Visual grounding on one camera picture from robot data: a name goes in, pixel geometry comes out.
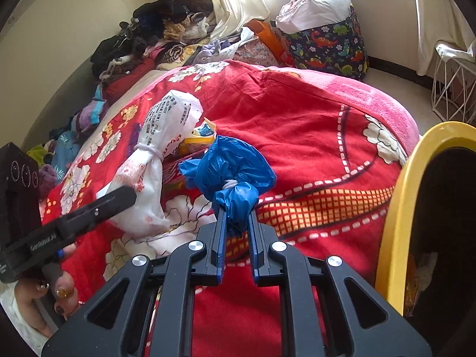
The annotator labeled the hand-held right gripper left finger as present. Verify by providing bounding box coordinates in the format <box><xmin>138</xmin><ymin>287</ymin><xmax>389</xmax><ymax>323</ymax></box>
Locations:
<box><xmin>42</xmin><ymin>207</ymin><xmax>228</xmax><ymax>357</ymax></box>

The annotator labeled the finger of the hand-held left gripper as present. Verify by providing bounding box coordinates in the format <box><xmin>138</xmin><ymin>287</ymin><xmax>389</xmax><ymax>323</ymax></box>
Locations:
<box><xmin>64</xmin><ymin>186</ymin><xmax>137</xmax><ymax>237</ymax></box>

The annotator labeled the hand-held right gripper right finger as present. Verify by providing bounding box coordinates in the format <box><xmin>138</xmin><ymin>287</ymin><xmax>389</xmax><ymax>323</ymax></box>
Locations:
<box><xmin>247</xmin><ymin>209</ymin><xmax>433</xmax><ymax>357</ymax></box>

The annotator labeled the blue plastic bag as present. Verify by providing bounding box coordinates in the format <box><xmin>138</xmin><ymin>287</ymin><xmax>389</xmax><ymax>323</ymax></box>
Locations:
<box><xmin>178</xmin><ymin>134</ymin><xmax>278</xmax><ymax>237</ymax></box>

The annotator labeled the white printed plastic bag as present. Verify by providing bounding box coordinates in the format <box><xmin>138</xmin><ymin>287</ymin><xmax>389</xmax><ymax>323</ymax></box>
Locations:
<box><xmin>95</xmin><ymin>88</ymin><xmax>205</xmax><ymax>239</ymax></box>

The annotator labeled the yellow snack wrapper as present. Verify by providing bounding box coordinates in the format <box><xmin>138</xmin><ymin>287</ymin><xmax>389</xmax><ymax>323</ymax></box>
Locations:
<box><xmin>176</xmin><ymin>116</ymin><xmax>219</xmax><ymax>157</ymax></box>

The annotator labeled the yellow rimmed bin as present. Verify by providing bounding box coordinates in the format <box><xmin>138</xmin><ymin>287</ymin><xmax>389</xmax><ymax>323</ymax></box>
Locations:
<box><xmin>374</xmin><ymin>120</ymin><xmax>476</xmax><ymax>319</ymax></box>

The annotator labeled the person's left hand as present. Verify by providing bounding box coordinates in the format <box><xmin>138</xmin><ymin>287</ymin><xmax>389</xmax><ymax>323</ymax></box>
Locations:
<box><xmin>15</xmin><ymin>267</ymin><xmax>80</xmax><ymax>339</ymax></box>

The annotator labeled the light blue cloth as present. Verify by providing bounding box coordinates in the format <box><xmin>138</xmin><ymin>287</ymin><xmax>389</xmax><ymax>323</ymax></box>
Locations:
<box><xmin>48</xmin><ymin>129</ymin><xmax>83</xmax><ymax>172</ymax></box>

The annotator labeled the purple striped cloth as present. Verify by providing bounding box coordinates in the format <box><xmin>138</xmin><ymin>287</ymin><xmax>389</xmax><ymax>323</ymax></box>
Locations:
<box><xmin>70</xmin><ymin>85</ymin><xmax>109</xmax><ymax>135</ymax></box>

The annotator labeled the beige bed sheet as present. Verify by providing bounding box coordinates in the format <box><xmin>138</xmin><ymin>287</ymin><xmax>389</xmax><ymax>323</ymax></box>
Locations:
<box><xmin>100</xmin><ymin>68</ymin><xmax>176</xmax><ymax>131</ymax></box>

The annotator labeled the grey bed headboard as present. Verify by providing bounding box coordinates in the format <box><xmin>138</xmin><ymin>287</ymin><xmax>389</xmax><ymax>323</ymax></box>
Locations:
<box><xmin>22</xmin><ymin>53</ymin><xmax>102</xmax><ymax>150</ymax></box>

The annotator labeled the red floral blanket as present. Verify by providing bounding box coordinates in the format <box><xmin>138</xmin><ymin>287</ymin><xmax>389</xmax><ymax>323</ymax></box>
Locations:
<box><xmin>40</xmin><ymin>59</ymin><xmax>422</xmax><ymax>357</ymax></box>

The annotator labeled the red cloth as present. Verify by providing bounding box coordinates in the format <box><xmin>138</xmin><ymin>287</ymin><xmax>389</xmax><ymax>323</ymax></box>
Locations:
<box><xmin>101</xmin><ymin>59</ymin><xmax>157</xmax><ymax>102</ymax></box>

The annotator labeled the brown patterned blanket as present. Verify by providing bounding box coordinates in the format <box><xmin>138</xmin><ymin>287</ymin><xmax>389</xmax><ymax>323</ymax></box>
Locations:
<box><xmin>154</xmin><ymin>40</ymin><xmax>209</xmax><ymax>70</ymax></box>

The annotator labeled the pile of dark clothes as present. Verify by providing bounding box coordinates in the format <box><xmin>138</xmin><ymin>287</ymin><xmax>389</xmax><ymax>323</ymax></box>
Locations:
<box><xmin>90</xmin><ymin>0</ymin><xmax>215</xmax><ymax>79</ymax></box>

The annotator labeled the floral fabric bag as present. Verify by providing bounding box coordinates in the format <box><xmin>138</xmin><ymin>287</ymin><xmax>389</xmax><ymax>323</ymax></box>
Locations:
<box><xmin>230</xmin><ymin>40</ymin><xmax>280</xmax><ymax>68</ymax></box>

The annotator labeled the lavender cloth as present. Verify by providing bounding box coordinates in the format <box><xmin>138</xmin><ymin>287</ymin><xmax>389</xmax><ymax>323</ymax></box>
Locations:
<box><xmin>192</xmin><ymin>27</ymin><xmax>258</xmax><ymax>65</ymax></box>

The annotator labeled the orange bag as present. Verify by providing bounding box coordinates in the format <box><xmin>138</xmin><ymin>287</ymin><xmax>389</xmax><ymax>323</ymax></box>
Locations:
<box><xmin>245</xmin><ymin>18</ymin><xmax>284</xmax><ymax>65</ymax></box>

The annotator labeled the dinosaur print fabric basket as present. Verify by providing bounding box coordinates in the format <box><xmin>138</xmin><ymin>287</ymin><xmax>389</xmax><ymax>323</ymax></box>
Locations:
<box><xmin>278</xmin><ymin>5</ymin><xmax>370</xmax><ymax>83</ymax></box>

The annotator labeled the cream curtain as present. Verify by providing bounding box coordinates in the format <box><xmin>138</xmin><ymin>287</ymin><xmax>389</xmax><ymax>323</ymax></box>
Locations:
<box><xmin>408</xmin><ymin>0</ymin><xmax>476</xmax><ymax>77</ymax></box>
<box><xmin>202</xmin><ymin>0</ymin><xmax>273</xmax><ymax>42</ymax></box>

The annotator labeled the white wire stool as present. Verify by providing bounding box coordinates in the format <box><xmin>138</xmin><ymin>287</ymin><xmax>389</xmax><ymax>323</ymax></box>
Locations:
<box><xmin>430</xmin><ymin>38</ymin><xmax>476</xmax><ymax>124</ymax></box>

